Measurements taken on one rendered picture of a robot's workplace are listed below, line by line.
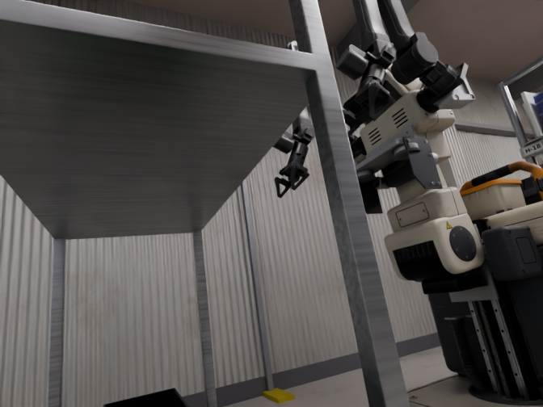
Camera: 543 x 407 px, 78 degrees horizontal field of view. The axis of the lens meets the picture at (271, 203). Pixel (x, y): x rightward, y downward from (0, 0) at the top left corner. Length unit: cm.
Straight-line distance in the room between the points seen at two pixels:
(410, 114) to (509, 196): 45
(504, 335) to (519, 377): 12
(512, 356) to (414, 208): 51
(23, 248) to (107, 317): 69
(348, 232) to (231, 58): 24
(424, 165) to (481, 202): 37
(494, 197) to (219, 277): 195
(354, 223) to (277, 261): 249
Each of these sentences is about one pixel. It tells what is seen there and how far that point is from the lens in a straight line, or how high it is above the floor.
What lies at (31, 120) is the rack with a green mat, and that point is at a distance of 56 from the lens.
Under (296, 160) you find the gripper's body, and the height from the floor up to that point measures 111.
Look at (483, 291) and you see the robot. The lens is 125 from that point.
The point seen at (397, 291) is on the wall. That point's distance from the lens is 356.
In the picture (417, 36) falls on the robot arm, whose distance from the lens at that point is 110.
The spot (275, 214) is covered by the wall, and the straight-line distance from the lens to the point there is 296.
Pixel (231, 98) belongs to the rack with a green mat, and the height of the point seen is 92.
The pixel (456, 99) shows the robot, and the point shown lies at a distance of 111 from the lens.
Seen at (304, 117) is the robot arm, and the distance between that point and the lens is 131.
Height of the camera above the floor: 65
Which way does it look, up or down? 16 degrees up
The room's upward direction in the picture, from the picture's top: 9 degrees counter-clockwise
